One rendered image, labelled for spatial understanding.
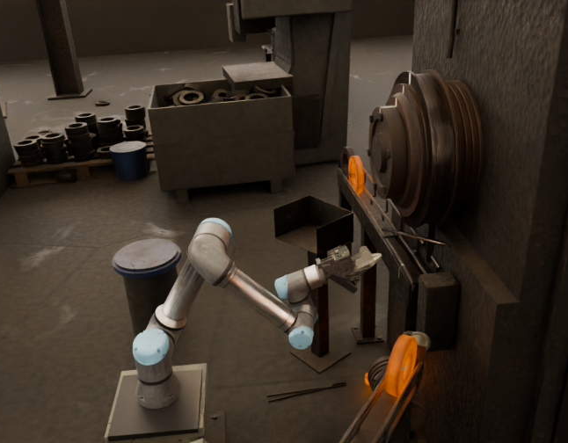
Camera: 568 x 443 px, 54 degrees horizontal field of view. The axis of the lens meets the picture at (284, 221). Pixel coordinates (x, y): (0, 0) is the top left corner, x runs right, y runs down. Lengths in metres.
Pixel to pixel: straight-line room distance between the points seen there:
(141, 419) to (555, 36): 1.61
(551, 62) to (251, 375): 1.80
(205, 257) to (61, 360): 1.36
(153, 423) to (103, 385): 0.74
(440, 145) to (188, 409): 1.18
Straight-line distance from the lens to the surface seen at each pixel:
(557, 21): 1.30
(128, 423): 1.99
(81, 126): 5.04
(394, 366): 1.43
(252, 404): 2.42
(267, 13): 4.16
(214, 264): 1.68
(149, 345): 1.91
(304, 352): 2.64
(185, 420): 1.95
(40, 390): 2.76
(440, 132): 1.54
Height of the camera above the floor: 1.68
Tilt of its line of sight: 26 degrees down
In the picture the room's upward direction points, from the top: 3 degrees counter-clockwise
